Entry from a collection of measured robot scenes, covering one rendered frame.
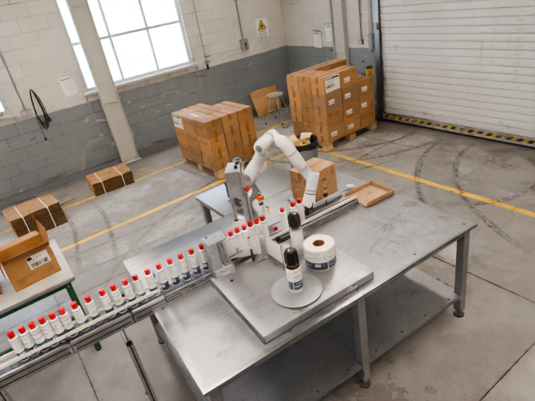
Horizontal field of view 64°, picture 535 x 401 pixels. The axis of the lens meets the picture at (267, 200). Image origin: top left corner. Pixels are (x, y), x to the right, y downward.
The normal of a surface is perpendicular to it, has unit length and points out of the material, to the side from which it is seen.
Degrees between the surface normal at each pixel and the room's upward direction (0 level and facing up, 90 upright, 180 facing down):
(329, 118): 90
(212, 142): 87
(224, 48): 90
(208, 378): 0
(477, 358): 0
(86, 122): 90
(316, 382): 1
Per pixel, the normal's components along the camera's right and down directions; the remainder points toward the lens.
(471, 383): -0.16, -0.87
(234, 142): 0.62, 0.31
